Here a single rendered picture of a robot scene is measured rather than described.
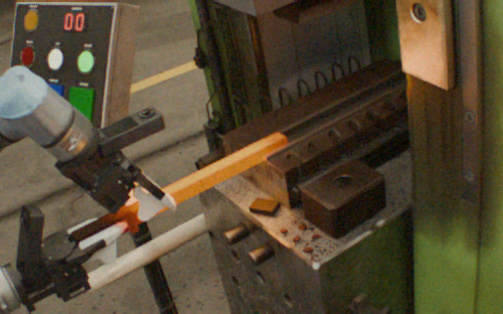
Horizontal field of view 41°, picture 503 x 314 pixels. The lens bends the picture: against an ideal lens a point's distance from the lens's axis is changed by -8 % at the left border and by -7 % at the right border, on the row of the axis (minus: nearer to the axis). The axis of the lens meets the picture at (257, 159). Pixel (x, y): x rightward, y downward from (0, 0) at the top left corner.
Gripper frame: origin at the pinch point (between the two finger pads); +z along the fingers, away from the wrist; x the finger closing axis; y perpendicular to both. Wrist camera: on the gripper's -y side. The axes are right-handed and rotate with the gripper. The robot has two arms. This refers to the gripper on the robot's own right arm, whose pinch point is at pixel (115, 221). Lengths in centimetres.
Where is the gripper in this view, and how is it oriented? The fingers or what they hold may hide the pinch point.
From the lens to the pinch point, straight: 114.3
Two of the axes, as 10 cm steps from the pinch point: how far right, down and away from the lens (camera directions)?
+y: 1.5, 8.3, 5.3
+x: 5.6, 3.7, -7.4
